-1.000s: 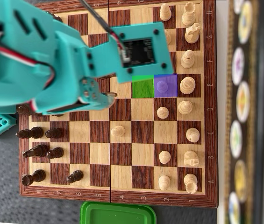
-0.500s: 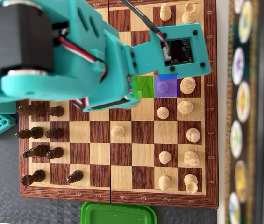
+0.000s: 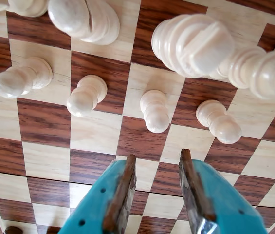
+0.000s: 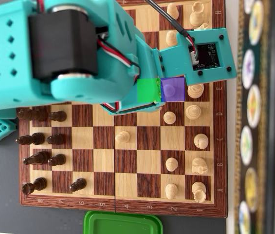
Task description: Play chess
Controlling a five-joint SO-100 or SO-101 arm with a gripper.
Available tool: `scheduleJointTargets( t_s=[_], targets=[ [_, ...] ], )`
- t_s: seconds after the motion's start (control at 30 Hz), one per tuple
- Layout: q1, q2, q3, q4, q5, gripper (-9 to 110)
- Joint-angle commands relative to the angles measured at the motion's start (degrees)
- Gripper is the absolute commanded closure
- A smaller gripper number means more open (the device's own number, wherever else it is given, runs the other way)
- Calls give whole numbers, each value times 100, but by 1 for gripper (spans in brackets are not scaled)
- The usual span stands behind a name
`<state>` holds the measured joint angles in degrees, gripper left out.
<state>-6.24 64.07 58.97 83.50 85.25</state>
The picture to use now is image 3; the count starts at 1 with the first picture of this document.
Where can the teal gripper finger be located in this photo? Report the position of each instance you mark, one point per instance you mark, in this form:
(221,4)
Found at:
(96,202)
(225,207)

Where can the light wooden pawn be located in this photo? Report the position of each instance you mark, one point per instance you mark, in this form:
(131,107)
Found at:
(155,114)
(83,100)
(18,80)
(222,126)

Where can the dark wooden pawn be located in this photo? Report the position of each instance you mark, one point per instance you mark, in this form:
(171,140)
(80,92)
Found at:
(13,230)
(53,231)

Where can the wooden folding chessboard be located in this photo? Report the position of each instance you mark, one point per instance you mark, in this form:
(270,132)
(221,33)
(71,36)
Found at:
(42,158)

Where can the light wooden queen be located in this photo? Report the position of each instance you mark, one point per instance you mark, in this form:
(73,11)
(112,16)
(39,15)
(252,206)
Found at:
(261,73)

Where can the light wooden king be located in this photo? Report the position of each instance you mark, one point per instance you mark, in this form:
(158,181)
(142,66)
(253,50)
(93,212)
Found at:
(195,48)

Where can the light wooden knight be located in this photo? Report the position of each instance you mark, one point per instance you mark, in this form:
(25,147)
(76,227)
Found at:
(27,7)

